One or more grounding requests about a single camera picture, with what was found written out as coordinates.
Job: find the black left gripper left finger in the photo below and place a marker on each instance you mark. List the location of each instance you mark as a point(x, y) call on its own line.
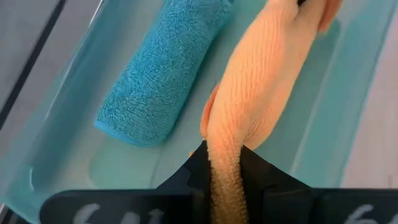
point(196, 177)

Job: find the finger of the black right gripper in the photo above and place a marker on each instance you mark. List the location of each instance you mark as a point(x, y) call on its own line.
point(301, 2)

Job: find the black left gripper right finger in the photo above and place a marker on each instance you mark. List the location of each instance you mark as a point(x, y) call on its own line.
point(267, 183)

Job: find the orange microfiber towel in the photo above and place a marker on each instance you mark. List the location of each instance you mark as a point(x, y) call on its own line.
point(258, 87)

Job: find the teal microfiber towel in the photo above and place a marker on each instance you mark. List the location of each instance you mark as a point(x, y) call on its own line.
point(161, 74)

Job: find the teal translucent plastic basket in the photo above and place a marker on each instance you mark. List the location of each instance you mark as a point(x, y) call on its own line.
point(326, 109)

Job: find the black aluminium table frame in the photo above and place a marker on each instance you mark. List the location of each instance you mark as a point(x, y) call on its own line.
point(28, 65)

